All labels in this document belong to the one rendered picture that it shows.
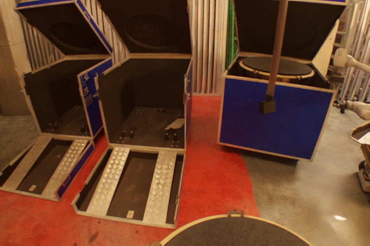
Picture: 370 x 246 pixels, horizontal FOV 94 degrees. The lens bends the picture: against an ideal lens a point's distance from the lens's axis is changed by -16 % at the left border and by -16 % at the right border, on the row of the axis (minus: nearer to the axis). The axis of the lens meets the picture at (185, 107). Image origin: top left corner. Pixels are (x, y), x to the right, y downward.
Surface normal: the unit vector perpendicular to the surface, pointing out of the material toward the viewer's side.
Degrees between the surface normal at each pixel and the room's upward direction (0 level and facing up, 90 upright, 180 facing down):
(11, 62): 90
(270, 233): 0
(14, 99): 90
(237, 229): 0
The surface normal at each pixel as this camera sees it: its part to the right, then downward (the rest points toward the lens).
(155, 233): 0.00, -0.90
